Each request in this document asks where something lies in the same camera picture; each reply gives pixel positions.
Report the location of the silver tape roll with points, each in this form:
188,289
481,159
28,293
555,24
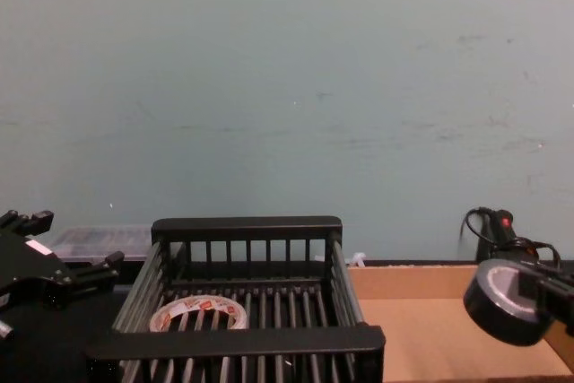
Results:
493,315

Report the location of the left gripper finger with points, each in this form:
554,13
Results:
31,221
94,273

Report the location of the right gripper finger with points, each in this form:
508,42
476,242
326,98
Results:
556,293

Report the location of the black rack with steel bars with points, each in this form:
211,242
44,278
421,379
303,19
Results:
246,226

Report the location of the clear plastic case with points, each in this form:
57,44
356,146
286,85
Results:
98,239

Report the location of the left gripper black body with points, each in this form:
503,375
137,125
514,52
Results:
27,271

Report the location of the white tape roll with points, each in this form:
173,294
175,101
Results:
197,304

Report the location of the shallow brown cardboard tray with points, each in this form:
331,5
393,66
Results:
426,333

